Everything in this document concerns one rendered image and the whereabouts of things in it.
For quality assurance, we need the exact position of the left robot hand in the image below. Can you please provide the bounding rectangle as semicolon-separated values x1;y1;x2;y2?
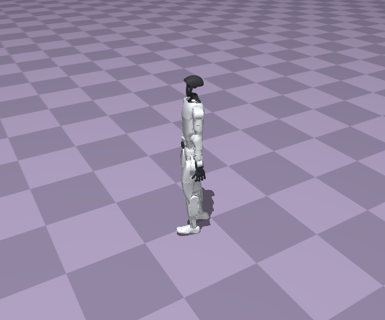
192;162;206;182

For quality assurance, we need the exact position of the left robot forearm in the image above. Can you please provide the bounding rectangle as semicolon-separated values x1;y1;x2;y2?
193;137;203;167

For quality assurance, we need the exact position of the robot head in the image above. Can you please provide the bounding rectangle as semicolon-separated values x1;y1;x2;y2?
184;75;204;103

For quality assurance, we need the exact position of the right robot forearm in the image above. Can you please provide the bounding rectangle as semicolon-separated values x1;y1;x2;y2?
181;128;187;145

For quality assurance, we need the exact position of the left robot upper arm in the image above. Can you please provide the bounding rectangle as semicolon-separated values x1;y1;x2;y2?
191;107;204;144

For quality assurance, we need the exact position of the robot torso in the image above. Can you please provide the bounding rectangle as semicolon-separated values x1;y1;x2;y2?
181;97;204;160

